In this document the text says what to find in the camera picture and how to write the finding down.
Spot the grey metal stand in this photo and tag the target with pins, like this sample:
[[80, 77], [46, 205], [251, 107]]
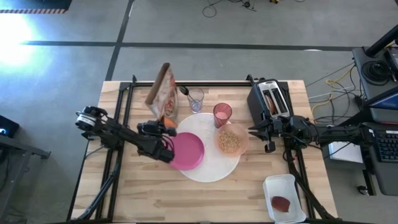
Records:
[[18, 149]]

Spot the pale pink bowl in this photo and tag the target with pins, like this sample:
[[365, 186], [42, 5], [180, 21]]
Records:
[[244, 140]]

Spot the black keyboard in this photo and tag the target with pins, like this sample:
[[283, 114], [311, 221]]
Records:
[[387, 146]]

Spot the hazard striped mat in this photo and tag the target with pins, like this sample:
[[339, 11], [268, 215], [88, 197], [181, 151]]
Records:
[[31, 11]]

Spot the white plastic container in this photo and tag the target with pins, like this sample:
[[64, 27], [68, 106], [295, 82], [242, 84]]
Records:
[[283, 186]]

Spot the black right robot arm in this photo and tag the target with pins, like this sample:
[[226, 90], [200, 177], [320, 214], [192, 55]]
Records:
[[335, 133]]

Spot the clear drinking glass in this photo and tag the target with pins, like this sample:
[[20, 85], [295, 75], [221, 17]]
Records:
[[196, 99]]

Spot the pumpkin cereal box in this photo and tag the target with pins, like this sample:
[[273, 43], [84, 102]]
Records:
[[163, 90]]

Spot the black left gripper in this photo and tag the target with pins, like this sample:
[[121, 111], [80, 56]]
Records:
[[150, 129]]

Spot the white round woven placemat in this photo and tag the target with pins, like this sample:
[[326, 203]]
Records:
[[214, 168]]

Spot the black toaster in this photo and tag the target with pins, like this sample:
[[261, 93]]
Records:
[[256, 102]]

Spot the brown bread roll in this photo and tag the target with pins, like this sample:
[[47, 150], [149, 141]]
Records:
[[280, 204]]

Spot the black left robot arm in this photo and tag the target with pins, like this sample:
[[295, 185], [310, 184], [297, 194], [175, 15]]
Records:
[[124, 137]]

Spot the toast slice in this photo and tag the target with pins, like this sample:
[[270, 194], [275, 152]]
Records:
[[270, 104]]

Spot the red faceted plastic cup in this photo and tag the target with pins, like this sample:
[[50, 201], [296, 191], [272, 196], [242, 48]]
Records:
[[222, 115]]

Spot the pink plastic plate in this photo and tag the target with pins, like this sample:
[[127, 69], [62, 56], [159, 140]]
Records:
[[188, 152]]

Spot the white paper sheet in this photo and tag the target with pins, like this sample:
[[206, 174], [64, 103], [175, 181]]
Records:
[[345, 154]]

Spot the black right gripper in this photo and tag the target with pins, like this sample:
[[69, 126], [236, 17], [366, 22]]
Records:
[[280, 130]]

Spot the cereal pieces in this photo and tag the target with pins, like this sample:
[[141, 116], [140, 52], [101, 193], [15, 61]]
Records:
[[229, 141]]

